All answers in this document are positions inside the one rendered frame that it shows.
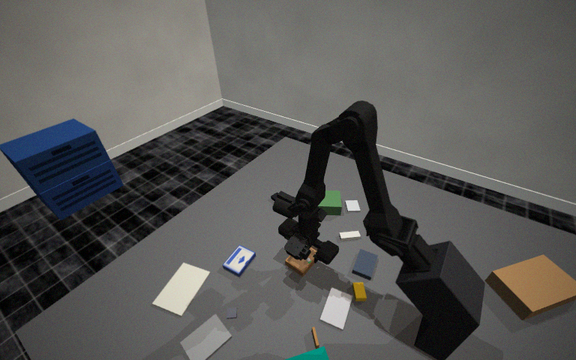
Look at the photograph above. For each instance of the green box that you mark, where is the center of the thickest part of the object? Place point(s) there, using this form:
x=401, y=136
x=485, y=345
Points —
x=332, y=202

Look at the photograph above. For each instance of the yellow rectangular block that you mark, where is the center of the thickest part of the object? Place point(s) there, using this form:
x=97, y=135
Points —
x=359, y=292

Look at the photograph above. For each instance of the flat tan wooden box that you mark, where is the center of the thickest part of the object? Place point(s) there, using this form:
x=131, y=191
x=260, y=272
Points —
x=533, y=286

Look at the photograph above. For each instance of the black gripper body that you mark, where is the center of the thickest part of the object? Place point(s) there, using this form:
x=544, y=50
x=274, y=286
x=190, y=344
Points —
x=326, y=251

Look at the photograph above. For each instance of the white flat square block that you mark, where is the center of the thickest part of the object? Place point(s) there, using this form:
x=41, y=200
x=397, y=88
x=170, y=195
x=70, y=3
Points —
x=352, y=206

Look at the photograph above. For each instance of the wooden ball-in-hole puzzle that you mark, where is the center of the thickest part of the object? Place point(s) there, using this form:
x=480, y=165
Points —
x=301, y=266

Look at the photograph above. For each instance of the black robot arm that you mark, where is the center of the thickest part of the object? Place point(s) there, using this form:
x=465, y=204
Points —
x=357, y=128

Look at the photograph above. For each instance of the white rectangular block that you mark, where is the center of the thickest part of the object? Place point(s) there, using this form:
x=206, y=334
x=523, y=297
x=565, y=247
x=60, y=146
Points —
x=349, y=235

